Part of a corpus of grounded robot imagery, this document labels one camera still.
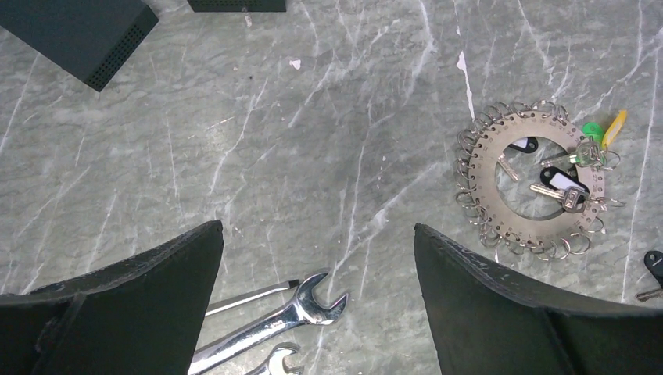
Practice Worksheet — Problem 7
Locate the key with green tag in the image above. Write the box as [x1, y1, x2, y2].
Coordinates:
[540, 123, 607, 168]

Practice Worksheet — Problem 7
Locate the thin metal screwdriver shaft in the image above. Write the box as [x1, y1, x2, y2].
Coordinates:
[205, 279, 300, 317]

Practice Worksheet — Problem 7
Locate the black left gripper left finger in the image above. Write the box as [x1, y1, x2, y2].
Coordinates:
[1, 220, 224, 374]

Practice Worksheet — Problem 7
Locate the small chrome combination wrench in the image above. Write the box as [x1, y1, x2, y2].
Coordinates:
[246, 342, 305, 375]

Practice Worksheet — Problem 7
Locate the large chrome combination wrench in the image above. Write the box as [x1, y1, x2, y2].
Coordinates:
[188, 270, 349, 374]

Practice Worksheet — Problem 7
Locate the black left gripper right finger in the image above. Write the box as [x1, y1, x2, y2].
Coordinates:
[414, 223, 662, 374]

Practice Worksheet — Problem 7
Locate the loose key black head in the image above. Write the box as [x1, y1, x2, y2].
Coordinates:
[636, 250, 662, 302]

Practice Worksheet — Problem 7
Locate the small key black tag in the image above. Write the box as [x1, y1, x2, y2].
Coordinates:
[497, 137, 539, 182]

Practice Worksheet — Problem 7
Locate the black perforated box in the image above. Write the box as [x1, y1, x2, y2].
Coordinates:
[1, 0, 159, 92]

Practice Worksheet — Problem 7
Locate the black flat box with label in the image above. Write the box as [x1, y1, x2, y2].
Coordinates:
[188, 0, 287, 13]

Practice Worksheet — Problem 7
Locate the key with black white tag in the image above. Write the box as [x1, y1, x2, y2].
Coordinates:
[529, 166, 590, 213]

